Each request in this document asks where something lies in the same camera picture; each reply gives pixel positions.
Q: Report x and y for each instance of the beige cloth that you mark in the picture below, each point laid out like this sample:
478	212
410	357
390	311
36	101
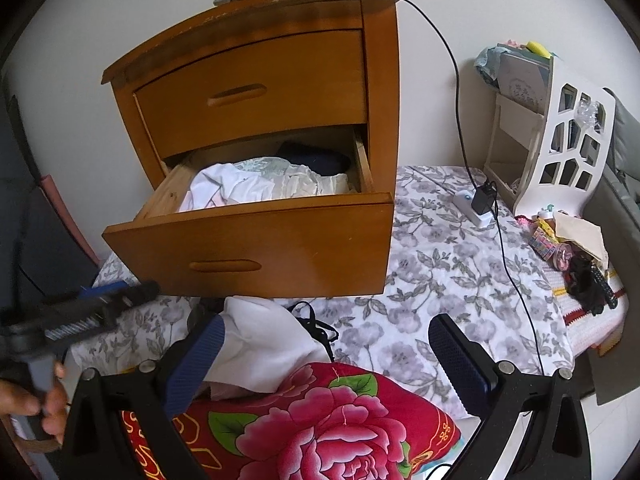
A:
582	235

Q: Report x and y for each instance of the mint lace cloth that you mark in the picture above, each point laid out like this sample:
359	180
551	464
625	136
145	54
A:
300	180

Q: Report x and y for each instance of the wooden drawer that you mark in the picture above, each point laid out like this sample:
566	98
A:
275	90
300	245

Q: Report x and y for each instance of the white cloth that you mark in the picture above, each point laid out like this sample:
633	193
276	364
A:
260	345

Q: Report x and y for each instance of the closed wooden drawer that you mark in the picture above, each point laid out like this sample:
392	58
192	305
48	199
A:
275	90

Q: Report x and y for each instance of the person's left hand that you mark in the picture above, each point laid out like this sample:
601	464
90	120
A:
55	410

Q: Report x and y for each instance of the black power adapter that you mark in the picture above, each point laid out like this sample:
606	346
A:
484	199

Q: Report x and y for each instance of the grey cushion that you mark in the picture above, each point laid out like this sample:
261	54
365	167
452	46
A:
622	210

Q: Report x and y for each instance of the yellow sponge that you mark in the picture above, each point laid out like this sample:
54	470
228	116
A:
537	49

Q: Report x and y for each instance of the grey floral blanket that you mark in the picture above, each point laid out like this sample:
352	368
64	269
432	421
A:
440	285

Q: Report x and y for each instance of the pink board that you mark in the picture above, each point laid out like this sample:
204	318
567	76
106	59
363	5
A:
70	210

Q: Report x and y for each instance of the red floral pillow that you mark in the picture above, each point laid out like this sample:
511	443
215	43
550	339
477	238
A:
320	425

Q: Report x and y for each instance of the navy blue garment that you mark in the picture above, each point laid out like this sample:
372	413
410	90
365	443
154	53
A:
315	157

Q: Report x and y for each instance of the teal cloth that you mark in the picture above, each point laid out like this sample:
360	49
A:
487	62

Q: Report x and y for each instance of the dark refrigerator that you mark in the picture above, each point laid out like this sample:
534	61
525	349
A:
45	240

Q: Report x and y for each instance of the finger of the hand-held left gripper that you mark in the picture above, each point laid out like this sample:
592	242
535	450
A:
132	294

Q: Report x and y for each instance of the wooden nightstand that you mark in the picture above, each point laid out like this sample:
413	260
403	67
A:
380	85

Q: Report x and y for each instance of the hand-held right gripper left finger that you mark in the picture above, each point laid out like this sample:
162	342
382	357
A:
197	360

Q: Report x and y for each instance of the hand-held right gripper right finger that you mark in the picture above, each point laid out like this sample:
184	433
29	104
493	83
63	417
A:
457	362

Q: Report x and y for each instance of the white power strip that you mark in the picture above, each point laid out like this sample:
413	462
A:
465	207

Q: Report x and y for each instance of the white cut-out rack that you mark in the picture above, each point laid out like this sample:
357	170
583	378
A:
545	160

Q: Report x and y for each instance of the black remote control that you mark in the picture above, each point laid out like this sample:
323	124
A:
606	287

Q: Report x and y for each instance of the pale patterned book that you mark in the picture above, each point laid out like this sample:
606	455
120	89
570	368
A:
522	82

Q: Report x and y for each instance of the black cloth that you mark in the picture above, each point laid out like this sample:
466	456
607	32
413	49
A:
582	282

